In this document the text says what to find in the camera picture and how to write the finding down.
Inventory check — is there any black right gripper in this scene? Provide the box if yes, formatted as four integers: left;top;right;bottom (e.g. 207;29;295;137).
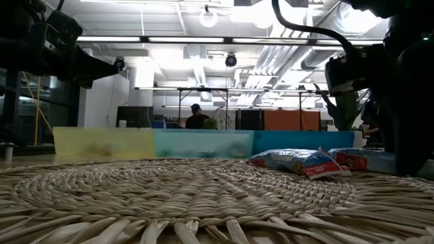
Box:
369;33;434;177

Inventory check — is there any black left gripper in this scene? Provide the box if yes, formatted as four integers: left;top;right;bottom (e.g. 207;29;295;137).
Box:
15;25;119;89

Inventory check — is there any long ceiling light tube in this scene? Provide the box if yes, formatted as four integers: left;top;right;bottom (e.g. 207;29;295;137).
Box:
148;36;225;43
76;35;142;43
315;39;384;46
232;37;309;45

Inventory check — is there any person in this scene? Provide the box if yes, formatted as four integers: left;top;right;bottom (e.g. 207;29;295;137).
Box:
184;103;212;130
359;98;386;150

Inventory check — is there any black monitor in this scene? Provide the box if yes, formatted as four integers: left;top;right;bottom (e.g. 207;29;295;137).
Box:
115;106;154;129

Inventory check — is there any yellow plastic bin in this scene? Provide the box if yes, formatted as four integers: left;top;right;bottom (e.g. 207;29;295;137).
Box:
53;127;157;159

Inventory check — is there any potted plant white pot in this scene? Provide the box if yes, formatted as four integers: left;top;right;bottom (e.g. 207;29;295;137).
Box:
313;83;366;150

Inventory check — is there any blue plastic bin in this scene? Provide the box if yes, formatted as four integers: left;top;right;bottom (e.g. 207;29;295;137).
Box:
252;130;356;154

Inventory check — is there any orange partition panel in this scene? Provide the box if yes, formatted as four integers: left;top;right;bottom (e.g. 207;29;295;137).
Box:
263;109;321;131

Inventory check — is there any teal plastic bin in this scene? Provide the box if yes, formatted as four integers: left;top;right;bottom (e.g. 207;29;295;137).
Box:
153;128;255;159

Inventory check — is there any black partition panel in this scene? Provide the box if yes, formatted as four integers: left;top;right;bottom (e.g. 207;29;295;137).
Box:
235;108;264;131

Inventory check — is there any round woven straw placemat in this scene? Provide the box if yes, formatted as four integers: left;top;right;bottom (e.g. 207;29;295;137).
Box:
0;158;434;244

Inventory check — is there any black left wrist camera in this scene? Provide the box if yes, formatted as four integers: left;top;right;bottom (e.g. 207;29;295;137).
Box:
45;9;84;47

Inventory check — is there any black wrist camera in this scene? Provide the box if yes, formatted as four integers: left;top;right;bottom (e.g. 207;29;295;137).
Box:
45;9;84;47
324;55;371;98

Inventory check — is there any yellow strap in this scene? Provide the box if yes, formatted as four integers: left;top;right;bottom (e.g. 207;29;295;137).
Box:
22;70;54;146

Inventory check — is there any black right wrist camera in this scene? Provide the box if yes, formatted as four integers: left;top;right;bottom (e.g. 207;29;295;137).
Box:
324;55;371;98

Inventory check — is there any white table post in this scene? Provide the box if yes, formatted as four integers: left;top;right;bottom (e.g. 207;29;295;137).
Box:
3;142;15;162

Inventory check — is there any white ring lamp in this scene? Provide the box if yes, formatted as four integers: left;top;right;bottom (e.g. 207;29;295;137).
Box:
199;9;218;28

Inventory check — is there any silver ceiling duct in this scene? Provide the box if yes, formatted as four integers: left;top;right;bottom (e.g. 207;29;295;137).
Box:
252;43;328;77

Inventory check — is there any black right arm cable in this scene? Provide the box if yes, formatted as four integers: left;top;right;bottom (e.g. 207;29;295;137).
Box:
271;0;355;57

